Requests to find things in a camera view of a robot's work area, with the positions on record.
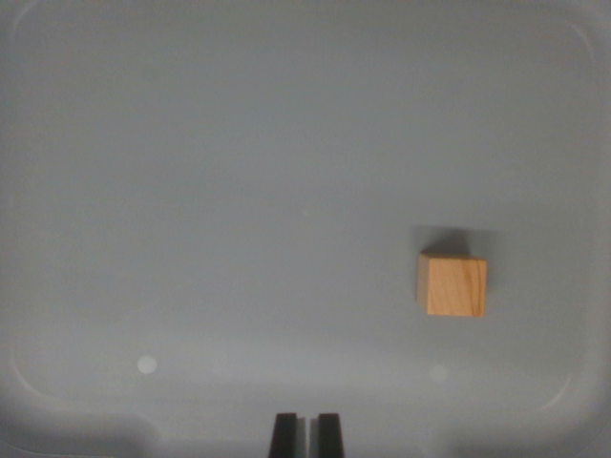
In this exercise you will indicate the grey plastic tray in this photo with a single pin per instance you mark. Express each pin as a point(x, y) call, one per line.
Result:
point(191, 191)

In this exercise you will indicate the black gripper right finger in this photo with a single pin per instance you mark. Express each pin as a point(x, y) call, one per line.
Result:
point(330, 439)

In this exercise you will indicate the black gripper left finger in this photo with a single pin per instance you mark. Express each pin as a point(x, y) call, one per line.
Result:
point(285, 439)

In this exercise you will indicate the wooden cube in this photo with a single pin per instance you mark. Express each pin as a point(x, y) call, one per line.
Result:
point(456, 286)

